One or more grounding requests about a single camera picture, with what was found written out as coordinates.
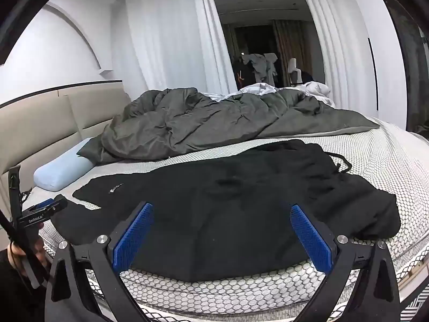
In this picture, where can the beige upholstered headboard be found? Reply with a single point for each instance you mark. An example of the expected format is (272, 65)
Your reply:
(40, 124)

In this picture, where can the white curtain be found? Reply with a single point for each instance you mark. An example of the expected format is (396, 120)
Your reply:
(335, 40)
(167, 40)

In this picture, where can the white honeycomb mattress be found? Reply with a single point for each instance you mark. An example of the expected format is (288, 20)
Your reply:
(368, 147)

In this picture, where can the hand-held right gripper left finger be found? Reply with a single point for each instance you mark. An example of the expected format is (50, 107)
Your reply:
(132, 238)

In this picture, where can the white chair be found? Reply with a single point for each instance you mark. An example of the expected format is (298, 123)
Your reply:
(292, 65)

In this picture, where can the person's left forearm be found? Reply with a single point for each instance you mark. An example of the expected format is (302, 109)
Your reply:
(11, 295)

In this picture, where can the person's left hand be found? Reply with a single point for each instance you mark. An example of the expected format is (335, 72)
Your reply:
(39, 250)

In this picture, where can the brown curtain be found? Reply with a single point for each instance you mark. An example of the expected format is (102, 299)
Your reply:
(285, 40)

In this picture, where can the white striped bedsheet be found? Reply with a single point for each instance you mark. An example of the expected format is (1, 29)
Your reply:
(258, 89)

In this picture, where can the dark grey duvet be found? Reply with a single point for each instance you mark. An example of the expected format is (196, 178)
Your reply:
(187, 124)

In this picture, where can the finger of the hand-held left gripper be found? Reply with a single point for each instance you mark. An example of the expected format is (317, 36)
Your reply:
(56, 204)

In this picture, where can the light blue pillow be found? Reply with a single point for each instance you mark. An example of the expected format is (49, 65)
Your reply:
(60, 171)

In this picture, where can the grey hanging clothes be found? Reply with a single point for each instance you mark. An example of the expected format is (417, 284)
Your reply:
(259, 67)

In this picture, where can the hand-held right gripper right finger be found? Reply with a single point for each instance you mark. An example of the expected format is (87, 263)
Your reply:
(310, 238)

